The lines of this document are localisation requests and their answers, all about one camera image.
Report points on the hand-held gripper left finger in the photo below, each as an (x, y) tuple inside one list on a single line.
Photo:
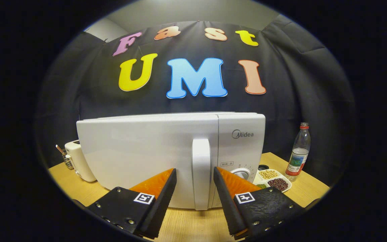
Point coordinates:
[(160, 208)]

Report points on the black backdrop cloth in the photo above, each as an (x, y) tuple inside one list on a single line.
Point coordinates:
[(297, 77)]

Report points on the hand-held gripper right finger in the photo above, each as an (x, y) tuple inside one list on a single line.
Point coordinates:
[(227, 205)]

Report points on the white divided bean dish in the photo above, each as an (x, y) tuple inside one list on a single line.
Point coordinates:
[(275, 183)]

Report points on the white toaster oven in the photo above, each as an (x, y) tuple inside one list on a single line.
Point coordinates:
[(139, 151)]

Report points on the clear plastic water bottle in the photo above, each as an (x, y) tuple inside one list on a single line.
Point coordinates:
[(297, 158)]

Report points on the small black round object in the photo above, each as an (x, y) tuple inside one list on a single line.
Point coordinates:
[(263, 167)]

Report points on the white bread toaster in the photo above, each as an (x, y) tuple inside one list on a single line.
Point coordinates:
[(79, 161)]

